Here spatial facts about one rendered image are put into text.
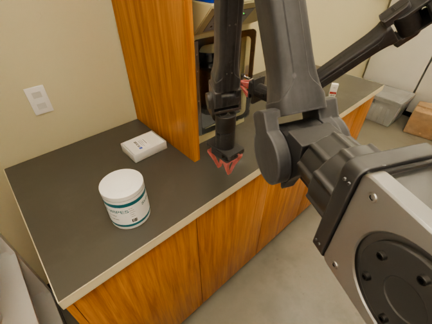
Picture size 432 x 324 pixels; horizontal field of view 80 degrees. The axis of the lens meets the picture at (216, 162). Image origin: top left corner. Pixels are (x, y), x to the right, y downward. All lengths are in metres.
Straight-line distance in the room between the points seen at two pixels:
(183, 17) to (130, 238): 0.68
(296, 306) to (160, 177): 1.18
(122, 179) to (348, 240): 0.70
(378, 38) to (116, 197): 0.86
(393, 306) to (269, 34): 0.30
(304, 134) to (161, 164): 0.86
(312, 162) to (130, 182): 0.63
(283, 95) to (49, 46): 1.06
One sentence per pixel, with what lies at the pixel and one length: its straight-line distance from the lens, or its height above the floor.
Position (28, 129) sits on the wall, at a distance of 1.34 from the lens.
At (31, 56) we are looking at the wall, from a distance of 1.26.
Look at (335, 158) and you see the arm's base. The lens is 0.27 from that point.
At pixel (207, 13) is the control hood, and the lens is 0.91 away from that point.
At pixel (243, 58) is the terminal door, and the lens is 1.17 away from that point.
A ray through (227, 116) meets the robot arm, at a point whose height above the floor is 1.29.
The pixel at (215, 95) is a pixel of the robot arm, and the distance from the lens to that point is 0.64.
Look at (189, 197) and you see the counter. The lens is 0.95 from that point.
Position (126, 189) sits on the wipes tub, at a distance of 0.81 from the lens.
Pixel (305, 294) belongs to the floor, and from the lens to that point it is 1.86.
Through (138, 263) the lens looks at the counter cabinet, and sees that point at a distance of 0.96.
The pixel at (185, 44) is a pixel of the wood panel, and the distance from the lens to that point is 0.88.
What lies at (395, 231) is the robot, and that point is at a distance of 0.22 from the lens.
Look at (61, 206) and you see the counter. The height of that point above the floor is 0.94.
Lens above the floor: 1.64
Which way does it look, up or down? 40 degrees down
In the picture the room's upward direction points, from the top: straight up
